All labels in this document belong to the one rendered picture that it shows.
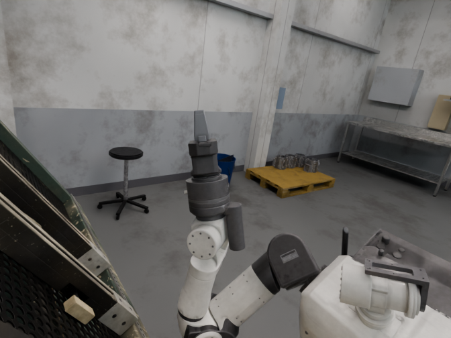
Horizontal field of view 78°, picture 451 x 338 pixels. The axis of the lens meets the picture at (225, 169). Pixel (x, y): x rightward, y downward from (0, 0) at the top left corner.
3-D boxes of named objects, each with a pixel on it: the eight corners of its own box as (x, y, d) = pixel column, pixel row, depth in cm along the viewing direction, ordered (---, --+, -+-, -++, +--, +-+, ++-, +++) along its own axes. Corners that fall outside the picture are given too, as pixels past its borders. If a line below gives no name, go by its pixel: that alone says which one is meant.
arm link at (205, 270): (212, 205, 66) (199, 253, 70) (196, 218, 58) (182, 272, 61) (237, 215, 64) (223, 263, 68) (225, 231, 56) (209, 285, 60)
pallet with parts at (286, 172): (292, 168, 581) (296, 150, 568) (334, 186, 511) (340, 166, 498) (242, 177, 494) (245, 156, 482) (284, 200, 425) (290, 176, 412)
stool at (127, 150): (139, 193, 385) (141, 142, 361) (158, 212, 343) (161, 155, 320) (92, 201, 347) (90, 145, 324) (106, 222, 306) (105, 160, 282)
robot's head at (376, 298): (341, 284, 55) (343, 255, 50) (402, 298, 51) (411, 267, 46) (339, 316, 50) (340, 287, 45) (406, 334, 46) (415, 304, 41)
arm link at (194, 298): (183, 257, 67) (168, 320, 72) (191, 289, 57) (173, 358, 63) (224, 258, 70) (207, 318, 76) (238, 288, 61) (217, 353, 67)
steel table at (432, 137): (352, 158, 730) (364, 116, 694) (449, 190, 577) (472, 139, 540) (334, 161, 679) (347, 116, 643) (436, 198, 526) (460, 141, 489)
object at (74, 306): (84, 325, 72) (95, 316, 73) (64, 311, 67) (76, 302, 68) (82, 316, 74) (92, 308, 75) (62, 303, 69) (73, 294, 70)
